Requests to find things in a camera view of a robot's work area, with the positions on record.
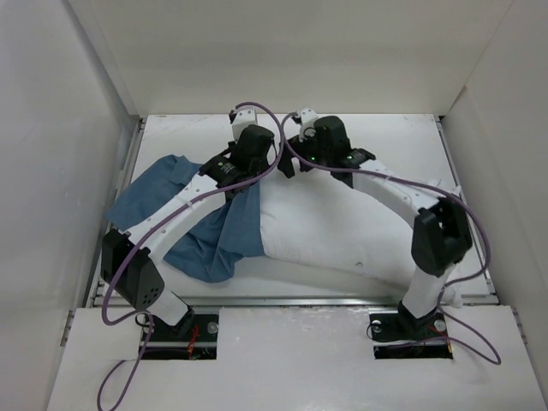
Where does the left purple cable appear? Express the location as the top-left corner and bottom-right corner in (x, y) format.
(97, 101), (286, 411)

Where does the blue pillowcase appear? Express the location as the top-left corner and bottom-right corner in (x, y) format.
(105, 155), (265, 283)

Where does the purple cable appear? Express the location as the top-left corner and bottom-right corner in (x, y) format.
(278, 110), (502, 366)
(97, 101), (286, 411)

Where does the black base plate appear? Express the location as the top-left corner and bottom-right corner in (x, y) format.
(366, 312), (453, 360)
(135, 313), (219, 360)

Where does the white pillow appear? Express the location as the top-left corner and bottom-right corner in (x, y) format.
(234, 170), (415, 301)

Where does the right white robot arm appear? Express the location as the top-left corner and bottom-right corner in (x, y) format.
(278, 109), (473, 339)

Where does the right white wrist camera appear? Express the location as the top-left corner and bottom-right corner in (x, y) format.
(291, 107), (319, 142)

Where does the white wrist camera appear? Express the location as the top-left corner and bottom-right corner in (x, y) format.
(229, 106), (257, 141)
(291, 107), (319, 142)

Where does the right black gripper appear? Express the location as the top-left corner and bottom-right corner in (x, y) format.
(277, 129), (332, 178)

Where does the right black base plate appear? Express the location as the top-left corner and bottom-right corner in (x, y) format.
(366, 312), (453, 360)

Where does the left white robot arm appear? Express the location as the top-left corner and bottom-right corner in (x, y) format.
(101, 124), (274, 340)

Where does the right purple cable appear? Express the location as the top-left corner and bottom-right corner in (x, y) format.
(278, 110), (502, 366)

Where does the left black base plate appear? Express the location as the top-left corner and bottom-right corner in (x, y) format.
(135, 313), (219, 360)

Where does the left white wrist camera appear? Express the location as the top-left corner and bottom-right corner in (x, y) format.
(229, 106), (257, 141)

